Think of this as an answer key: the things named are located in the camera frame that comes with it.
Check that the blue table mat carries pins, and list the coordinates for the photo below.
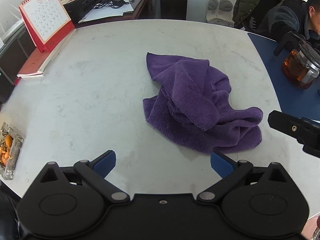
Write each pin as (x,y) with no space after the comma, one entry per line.
(272,75)

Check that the black printer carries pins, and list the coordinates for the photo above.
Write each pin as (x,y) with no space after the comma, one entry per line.
(82,7)

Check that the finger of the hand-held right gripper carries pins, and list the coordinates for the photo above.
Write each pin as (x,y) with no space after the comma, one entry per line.
(282,122)

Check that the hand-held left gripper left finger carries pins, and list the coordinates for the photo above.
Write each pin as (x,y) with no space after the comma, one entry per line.
(106,163)

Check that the dark wooden desk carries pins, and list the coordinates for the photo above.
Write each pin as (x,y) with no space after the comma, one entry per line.
(142,5)

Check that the purple towel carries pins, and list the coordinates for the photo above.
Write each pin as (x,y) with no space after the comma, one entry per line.
(190,100)

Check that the red hardcover book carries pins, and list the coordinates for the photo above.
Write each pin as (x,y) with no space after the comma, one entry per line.
(32,63)

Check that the green puffer jacket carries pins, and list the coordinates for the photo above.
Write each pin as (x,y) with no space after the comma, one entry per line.
(255,0)

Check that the orange peels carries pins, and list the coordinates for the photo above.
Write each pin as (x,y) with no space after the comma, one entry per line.
(7,141)

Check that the glass ashtray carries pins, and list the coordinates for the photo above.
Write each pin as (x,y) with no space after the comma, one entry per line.
(16,152)

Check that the white spotted pad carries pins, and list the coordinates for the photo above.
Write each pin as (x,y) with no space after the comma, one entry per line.
(220,17)

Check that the red desk calendar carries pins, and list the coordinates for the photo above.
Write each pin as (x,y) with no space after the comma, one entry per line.
(47,17)

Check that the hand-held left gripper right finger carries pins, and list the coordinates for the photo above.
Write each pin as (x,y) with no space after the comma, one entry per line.
(221,166)

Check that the white paper sheets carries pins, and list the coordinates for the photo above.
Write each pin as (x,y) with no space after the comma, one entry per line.
(107,13)

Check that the black water dispenser cabinet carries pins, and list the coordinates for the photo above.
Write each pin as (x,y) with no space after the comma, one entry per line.
(173,2)

